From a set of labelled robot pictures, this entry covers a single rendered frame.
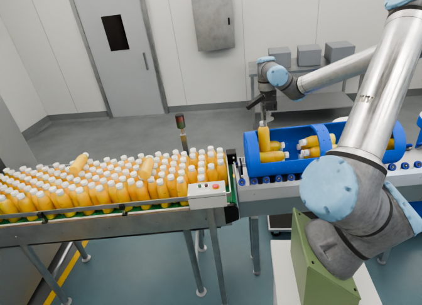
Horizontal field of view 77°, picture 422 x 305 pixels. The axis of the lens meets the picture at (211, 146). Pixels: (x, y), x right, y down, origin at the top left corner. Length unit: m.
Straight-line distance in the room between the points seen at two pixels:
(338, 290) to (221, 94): 4.37
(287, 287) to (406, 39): 0.83
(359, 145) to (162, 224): 1.27
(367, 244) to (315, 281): 0.17
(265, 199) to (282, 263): 0.68
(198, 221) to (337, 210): 1.12
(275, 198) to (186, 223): 0.58
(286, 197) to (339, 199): 1.08
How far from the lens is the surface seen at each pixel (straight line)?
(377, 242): 0.86
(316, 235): 0.88
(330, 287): 0.90
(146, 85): 5.17
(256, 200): 1.70
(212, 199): 1.40
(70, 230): 1.92
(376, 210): 0.75
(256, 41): 4.75
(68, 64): 5.77
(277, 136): 1.78
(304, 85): 1.31
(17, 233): 2.10
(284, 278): 1.06
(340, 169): 0.68
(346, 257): 0.88
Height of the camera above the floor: 1.99
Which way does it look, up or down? 31 degrees down
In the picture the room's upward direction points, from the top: 8 degrees counter-clockwise
